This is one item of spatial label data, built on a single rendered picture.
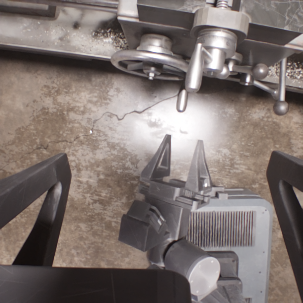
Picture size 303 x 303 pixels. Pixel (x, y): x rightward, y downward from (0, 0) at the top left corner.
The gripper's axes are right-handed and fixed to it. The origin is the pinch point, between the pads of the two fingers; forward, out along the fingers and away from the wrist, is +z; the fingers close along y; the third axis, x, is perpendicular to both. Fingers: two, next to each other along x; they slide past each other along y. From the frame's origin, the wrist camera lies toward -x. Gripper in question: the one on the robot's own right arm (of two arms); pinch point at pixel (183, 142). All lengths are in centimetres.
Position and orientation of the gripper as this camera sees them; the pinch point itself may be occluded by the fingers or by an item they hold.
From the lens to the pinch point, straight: 42.5
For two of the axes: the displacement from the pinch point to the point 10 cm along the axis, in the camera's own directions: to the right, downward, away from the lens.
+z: 1.6, -9.8, -0.8
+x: 5.2, 0.1, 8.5
